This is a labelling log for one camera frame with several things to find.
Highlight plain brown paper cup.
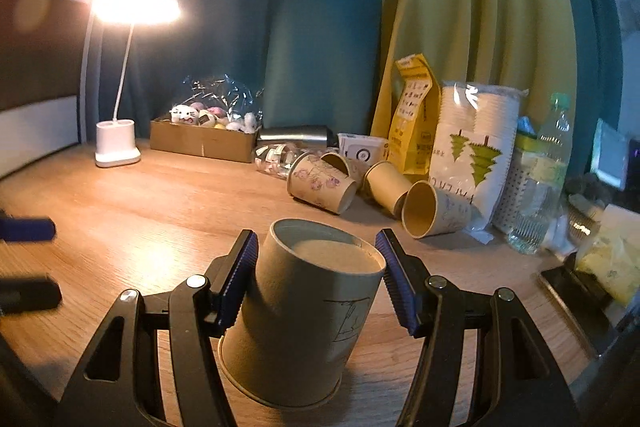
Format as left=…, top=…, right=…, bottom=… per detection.
left=218, top=219, right=386, bottom=409

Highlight flower printed paper cup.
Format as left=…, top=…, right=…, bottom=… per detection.
left=286, top=153, right=357, bottom=215

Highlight right lying paper cup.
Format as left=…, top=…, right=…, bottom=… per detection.
left=401, top=180, right=472, bottom=239

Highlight lying paper cup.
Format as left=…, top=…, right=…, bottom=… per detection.
left=401, top=180, right=472, bottom=239
left=321, top=150, right=370, bottom=188

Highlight rear lying paper cup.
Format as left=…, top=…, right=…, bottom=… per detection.
left=321, top=150, right=370, bottom=188

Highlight middle brown paper cup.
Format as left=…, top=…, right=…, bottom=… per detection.
left=362, top=160, right=412, bottom=219

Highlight packaged paper cup stack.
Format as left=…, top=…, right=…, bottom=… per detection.
left=430, top=81, right=528, bottom=231

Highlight black smartphone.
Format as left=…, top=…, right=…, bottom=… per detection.
left=539, top=262, right=618, bottom=359

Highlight yellow tissue pack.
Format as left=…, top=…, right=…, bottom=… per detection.
left=575, top=205, right=639, bottom=306

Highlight cardboard box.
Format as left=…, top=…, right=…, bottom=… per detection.
left=150, top=119, right=257, bottom=164

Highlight small clear candy bag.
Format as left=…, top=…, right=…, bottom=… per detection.
left=253, top=142, right=309, bottom=180

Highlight white perforated basket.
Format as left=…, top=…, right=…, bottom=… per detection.
left=491, top=132, right=537, bottom=234

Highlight clear water bottle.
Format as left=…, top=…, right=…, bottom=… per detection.
left=506, top=92, right=573, bottom=255

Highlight clear bag of toys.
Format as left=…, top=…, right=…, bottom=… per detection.
left=168, top=74, right=262, bottom=134

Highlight stainless steel thermos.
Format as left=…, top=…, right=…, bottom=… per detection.
left=256, top=124, right=338, bottom=150

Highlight small white printed box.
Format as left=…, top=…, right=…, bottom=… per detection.
left=337, top=133, right=388, bottom=166

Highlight computer monitor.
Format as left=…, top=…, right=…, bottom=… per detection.
left=590, top=118, right=629, bottom=191

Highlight white desk lamp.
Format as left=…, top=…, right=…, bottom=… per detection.
left=91, top=0, right=182, bottom=168

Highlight yellow paper bag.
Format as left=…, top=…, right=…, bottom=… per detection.
left=388, top=53, right=440, bottom=180

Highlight teal curtain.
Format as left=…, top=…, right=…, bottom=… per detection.
left=86, top=0, right=382, bottom=136

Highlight yellow green curtain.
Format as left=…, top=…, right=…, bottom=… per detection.
left=370, top=0, right=577, bottom=136

